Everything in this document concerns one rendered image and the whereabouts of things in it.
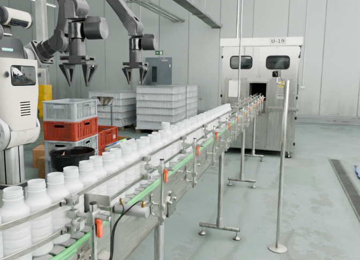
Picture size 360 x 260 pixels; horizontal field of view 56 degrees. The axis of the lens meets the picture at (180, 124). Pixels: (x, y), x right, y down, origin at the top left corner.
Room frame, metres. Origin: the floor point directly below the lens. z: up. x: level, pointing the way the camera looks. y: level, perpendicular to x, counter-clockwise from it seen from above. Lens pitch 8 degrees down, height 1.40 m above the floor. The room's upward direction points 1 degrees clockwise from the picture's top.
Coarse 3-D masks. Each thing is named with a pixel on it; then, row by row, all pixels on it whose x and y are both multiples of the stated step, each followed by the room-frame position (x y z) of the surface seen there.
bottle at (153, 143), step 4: (148, 136) 1.35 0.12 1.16; (152, 136) 1.34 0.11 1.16; (156, 136) 1.36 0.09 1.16; (152, 140) 1.34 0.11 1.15; (156, 140) 1.35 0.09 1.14; (152, 144) 1.34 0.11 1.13; (156, 144) 1.35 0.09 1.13; (152, 148) 1.33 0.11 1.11; (156, 148) 1.34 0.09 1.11; (156, 156) 1.34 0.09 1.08; (156, 160) 1.34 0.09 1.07; (156, 164) 1.34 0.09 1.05; (156, 172) 1.34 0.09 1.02
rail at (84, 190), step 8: (232, 112) 3.62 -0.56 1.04; (240, 112) 3.66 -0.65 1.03; (200, 128) 1.99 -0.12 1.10; (216, 128) 2.45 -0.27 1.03; (168, 144) 1.45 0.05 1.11; (152, 152) 1.27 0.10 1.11; (136, 160) 1.14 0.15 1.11; (168, 160) 1.45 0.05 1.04; (128, 168) 1.07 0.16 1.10; (112, 176) 0.98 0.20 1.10; (96, 184) 0.89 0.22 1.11; (80, 192) 0.82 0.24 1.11; (120, 192) 1.02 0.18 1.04
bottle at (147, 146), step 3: (141, 138) 1.29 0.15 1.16; (144, 138) 1.29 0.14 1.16; (147, 138) 1.29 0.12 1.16; (147, 141) 1.29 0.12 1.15; (147, 144) 1.29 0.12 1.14; (147, 147) 1.29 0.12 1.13; (150, 147) 1.29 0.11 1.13; (147, 150) 1.28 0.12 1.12; (150, 150) 1.28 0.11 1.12; (150, 162) 1.28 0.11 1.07
